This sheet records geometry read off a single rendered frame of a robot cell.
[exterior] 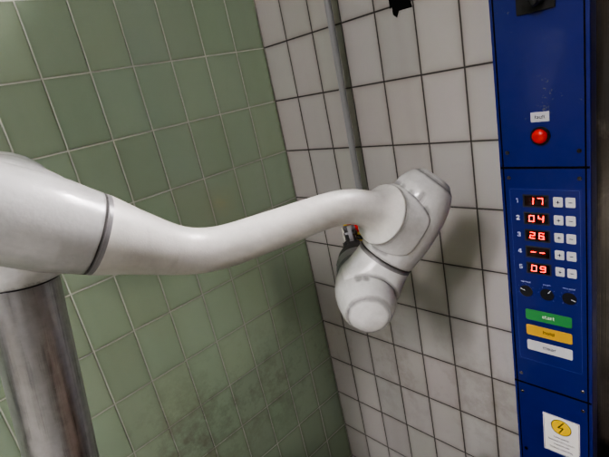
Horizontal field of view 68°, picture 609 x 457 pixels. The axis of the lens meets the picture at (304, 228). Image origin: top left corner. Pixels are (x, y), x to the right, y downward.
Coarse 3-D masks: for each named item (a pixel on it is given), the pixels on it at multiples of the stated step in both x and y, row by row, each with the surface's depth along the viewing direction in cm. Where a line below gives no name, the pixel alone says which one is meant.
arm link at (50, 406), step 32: (32, 160) 58; (0, 288) 58; (32, 288) 61; (0, 320) 60; (32, 320) 61; (64, 320) 66; (0, 352) 62; (32, 352) 62; (64, 352) 65; (32, 384) 63; (64, 384) 65; (32, 416) 63; (64, 416) 66; (32, 448) 65; (64, 448) 66; (96, 448) 72
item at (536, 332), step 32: (512, 192) 89; (544, 192) 85; (576, 192) 81; (512, 224) 92; (544, 224) 87; (576, 224) 83; (512, 256) 94; (544, 256) 89; (576, 256) 85; (544, 288) 92; (576, 288) 87; (544, 320) 94; (576, 320) 89; (544, 352) 97; (576, 352) 92
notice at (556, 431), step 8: (544, 416) 103; (552, 416) 101; (544, 424) 103; (552, 424) 102; (560, 424) 100; (568, 424) 99; (576, 424) 98; (544, 432) 104; (552, 432) 103; (560, 432) 101; (568, 432) 100; (576, 432) 98; (544, 440) 105; (552, 440) 103; (560, 440) 102; (568, 440) 100; (576, 440) 99; (552, 448) 104; (560, 448) 103; (568, 448) 101; (576, 448) 100; (568, 456) 102; (576, 456) 100
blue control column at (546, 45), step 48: (576, 0) 71; (528, 48) 78; (576, 48) 73; (528, 96) 81; (576, 96) 76; (528, 144) 84; (576, 144) 78; (528, 384) 103; (576, 384) 94; (528, 432) 107
